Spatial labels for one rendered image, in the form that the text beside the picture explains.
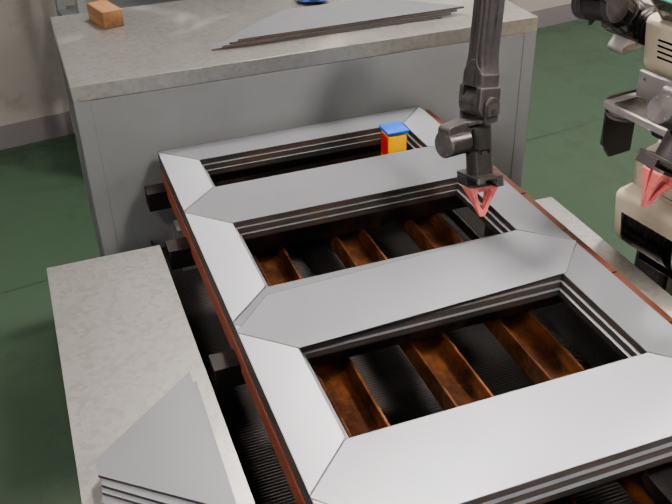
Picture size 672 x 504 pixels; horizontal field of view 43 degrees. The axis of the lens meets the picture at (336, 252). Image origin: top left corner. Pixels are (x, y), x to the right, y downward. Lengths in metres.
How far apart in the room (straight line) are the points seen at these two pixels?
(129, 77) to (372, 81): 0.66
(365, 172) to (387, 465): 0.95
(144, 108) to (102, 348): 0.73
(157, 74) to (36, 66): 2.27
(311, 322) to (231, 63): 0.89
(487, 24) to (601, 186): 2.21
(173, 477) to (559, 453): 0.60
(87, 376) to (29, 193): 2.43
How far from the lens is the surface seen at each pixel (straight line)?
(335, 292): 1.67
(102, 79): 2.24
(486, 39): 1.82
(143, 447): 1.50
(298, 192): 2.02
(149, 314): 1.85
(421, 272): 1.73
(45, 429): 2.78
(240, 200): 2.00
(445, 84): 2.52
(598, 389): 1.50
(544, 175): 3.99
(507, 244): 1.83
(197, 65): 2.27
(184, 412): 1.54
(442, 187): 2.07
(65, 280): 2.01
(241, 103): 2.31
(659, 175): 1.71
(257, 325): 1.60
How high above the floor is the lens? 1.83
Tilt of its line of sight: 33 degrees down
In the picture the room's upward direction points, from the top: 2 degrees counter-clockwise
